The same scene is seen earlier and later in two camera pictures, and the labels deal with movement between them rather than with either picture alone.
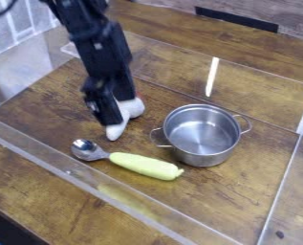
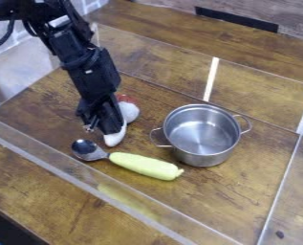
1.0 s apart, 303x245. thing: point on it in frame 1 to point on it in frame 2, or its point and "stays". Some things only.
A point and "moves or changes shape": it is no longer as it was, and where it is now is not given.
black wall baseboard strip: x=235 y=19 stays
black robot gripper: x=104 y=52 to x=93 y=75
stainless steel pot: x=201 y=133 stays
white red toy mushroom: x=132 y=107 moves or changes shape
